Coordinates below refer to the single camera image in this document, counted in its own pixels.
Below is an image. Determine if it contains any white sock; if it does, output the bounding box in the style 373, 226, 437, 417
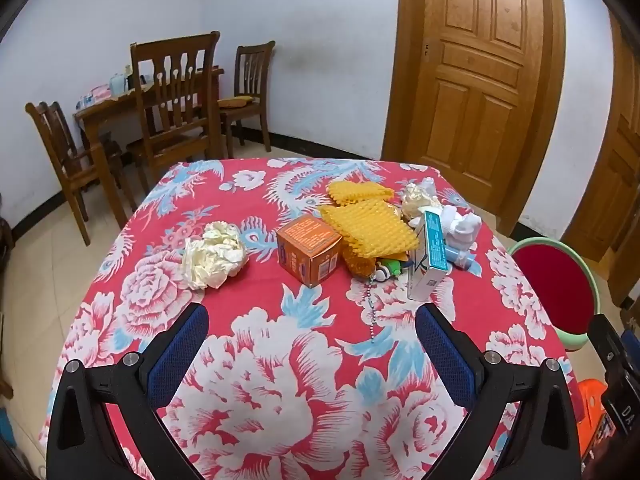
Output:
440, 205, 482, 251

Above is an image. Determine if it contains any pink white package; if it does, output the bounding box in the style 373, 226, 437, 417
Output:
82, 85, 113, 106

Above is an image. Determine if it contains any wooden dining table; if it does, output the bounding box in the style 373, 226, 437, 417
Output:
74, 66, 226, 231

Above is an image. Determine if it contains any orange cardboard box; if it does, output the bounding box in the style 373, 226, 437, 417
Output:
276, 216, 344, 289

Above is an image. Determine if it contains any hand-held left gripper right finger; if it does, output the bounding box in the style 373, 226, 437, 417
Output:
416, 302, 582, 480

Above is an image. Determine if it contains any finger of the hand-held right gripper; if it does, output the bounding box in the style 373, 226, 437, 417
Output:
587, 312, 632, 386

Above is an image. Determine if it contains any cream crumpled plastic bag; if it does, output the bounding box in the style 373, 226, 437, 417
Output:
181, 222, 249, 291

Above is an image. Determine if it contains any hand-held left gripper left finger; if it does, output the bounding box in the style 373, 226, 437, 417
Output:
46, 302, 210, 480

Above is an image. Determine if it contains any wooden panel door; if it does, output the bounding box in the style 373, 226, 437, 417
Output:
382, 0, 568, 221
562, 10, 640, 306

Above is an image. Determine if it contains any bead chain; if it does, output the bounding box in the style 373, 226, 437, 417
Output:
364, 275, 381, 343

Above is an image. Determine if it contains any red floral tablecloth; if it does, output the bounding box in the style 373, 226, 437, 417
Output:
39, 157, 576, 480

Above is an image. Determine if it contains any orange plastic stool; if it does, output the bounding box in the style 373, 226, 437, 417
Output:
575, 379, 618, 461

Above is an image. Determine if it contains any red bucket green rim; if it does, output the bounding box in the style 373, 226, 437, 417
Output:
507, 237, 601, 353

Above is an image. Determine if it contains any wooden chair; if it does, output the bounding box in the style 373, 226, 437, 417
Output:
25, 101, 126, 246
125, 31, 221, 196
217, 40, 277, 158

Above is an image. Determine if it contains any white blue carton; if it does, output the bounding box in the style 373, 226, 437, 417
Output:
407, 210, 449, 302

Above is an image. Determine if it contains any crumpled cream paper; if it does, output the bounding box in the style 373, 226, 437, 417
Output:
401, 182, 443, 223

